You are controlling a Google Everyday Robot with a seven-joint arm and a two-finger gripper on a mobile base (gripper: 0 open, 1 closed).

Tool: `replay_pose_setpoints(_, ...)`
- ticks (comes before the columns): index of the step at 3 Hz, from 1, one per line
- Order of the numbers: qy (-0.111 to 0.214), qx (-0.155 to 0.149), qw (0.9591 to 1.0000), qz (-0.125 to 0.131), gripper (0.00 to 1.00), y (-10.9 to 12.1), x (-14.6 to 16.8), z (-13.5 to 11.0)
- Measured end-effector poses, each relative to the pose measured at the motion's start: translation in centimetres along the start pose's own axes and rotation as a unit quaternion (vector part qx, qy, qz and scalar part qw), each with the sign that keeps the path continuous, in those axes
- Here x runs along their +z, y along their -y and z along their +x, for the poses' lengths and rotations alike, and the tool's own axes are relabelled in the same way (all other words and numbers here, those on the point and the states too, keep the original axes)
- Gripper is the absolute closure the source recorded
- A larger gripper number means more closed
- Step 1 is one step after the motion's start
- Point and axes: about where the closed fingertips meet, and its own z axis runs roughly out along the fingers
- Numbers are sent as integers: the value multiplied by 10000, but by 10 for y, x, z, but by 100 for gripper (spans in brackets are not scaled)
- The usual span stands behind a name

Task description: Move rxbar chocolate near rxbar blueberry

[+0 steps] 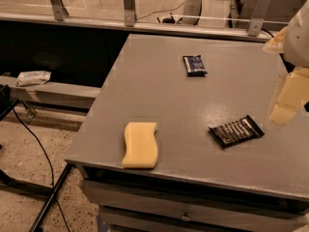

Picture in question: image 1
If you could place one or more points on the middle metal bracket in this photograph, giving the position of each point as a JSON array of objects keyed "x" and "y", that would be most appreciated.
[{"x": 130, "y": 12}]

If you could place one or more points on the metal bracket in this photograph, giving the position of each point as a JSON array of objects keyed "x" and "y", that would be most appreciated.
[
  {"x": 257, "y": 17},
  {"x": 59, "y": 10},
  {"x": 130, "y": 12}
]

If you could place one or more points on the grey metal shelf beam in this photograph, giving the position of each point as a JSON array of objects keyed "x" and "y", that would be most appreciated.
[{"x": 76, "y": 96}]

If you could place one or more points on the black stand leg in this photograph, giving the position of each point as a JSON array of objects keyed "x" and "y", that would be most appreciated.
[{"x": 51, "y": 199}]

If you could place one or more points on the yellow wavy sponge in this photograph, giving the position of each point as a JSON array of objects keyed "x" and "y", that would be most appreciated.
[{"x": 141, "y": 147}]

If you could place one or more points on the black equipment at left edge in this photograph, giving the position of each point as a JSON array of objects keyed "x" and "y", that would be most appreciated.
[{"x": 6, "y": 103}]

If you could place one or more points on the left metal bracket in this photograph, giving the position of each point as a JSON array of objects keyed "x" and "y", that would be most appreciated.
[{"x": 59, "y": 10}]

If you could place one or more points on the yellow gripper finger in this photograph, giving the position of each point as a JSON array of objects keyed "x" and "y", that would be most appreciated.
[
  {"x": 276, "y": 44},
  {"x": 293, "y": 95}
]

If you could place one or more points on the grey cabinet drawers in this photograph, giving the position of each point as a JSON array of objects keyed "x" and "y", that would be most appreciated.
[{"x": 130, "y": 202}]

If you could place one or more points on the black chocolate rxbar wrapper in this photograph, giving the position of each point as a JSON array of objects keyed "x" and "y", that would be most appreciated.
[{"x": 234, "y": 133}]

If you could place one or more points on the right metal bracket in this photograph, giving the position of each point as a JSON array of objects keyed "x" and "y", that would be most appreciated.
[{"x": 257, "y": 17}]

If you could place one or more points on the blue blueberry rxbar wrapper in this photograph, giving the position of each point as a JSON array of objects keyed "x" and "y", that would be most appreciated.
[{"x": 194, "y": 65}]

